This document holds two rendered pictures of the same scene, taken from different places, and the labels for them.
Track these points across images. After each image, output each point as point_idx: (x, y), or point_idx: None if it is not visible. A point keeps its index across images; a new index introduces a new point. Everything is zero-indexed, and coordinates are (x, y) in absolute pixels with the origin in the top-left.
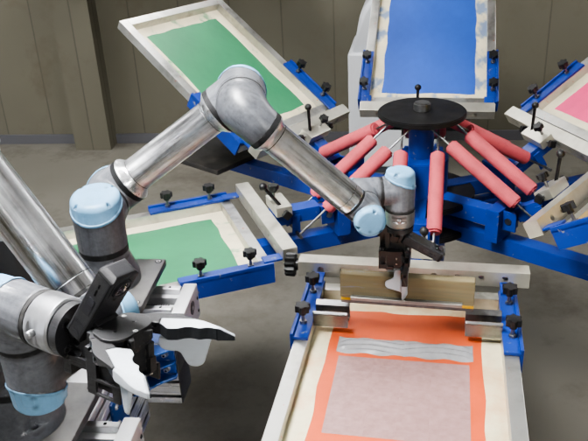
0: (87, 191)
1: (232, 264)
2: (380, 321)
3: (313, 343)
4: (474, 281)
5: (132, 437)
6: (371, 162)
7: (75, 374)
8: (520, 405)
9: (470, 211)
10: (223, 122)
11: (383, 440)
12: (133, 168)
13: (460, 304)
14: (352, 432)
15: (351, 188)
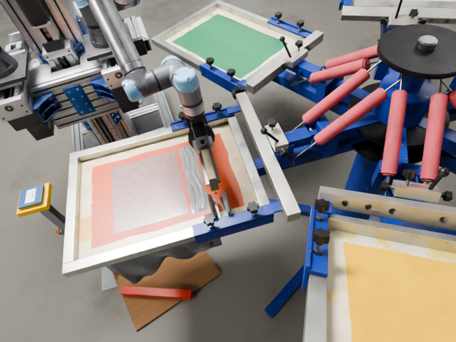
0: None
1: (243, 74)
2: (216, 155)
3: (182, 136)
4: (209, 179)
5: (7, 102)
6: (348, 65)
7: (65, 69)
8: (142, 248)
9: None
10: None
11: (110, 193)
12: None
13: (205, 183)
14: (114, 179)
15: (121, 62)
